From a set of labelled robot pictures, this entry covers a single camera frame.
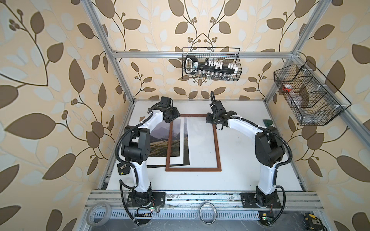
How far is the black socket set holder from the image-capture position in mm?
836

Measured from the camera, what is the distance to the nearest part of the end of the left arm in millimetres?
737

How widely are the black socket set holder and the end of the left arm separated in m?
0.24
